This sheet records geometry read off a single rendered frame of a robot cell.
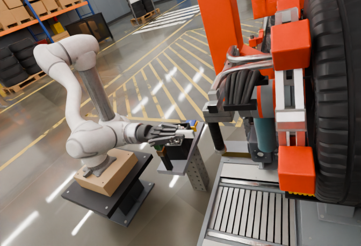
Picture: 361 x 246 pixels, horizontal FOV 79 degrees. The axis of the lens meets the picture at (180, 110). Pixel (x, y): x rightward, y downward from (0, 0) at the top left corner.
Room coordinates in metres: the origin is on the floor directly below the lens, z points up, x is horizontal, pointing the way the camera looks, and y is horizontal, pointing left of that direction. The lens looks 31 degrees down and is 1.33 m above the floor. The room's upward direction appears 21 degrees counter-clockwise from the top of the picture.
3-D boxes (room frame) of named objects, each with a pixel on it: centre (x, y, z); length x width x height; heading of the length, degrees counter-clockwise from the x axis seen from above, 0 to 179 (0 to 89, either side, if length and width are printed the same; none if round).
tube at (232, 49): (0.75, -0.33, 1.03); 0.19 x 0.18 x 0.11; 58
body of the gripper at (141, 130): (0.74, 0.15, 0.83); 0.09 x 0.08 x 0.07; 58
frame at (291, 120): (0.60, -0.38, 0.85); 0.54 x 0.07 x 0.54; 148
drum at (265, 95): (0.64, -0.32, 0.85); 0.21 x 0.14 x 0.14; 58
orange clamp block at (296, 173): (0.34, -0.21, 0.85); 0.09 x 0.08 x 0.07; 148
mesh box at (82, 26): (9.21, 2.19, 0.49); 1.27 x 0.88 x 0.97; 51
